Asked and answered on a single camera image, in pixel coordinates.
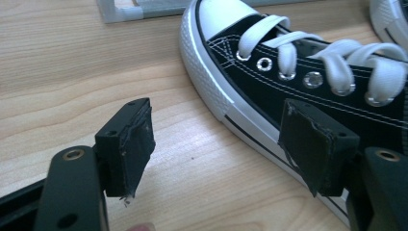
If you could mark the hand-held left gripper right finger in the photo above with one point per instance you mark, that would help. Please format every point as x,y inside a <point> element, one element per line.
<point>317,150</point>

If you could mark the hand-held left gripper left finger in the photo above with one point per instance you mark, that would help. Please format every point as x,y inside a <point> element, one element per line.
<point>123,154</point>

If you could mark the black canvas shoe white sole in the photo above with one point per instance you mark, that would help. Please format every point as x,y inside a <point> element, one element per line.
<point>256,93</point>
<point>385,19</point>

